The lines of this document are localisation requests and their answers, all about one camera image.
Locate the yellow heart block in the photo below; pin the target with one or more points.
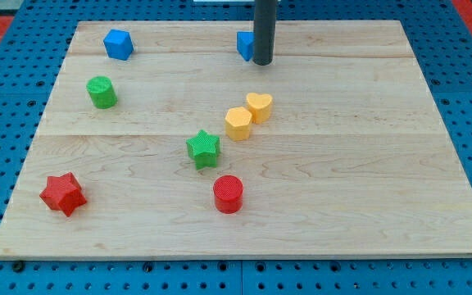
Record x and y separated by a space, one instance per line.
260 105

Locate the yellow hexagon block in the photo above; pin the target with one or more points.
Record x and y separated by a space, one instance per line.
238 123

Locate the green star block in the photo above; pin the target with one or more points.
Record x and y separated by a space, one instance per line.
204 149

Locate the red cylinder block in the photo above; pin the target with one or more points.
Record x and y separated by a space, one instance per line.
228 193

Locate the light wooden board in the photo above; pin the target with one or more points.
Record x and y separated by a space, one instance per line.
353 163

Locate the blue block behind rod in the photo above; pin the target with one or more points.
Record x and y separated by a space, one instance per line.
245 40

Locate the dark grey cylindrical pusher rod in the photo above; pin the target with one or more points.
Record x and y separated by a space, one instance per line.
264 31

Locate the green cylinder block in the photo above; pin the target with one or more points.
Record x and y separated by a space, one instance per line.
101 91

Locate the blue cube block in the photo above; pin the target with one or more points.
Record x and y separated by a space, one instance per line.
118 44

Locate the red star block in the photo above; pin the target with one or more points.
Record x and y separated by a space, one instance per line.
63 193

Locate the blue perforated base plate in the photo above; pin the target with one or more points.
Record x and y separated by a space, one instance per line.
31 54

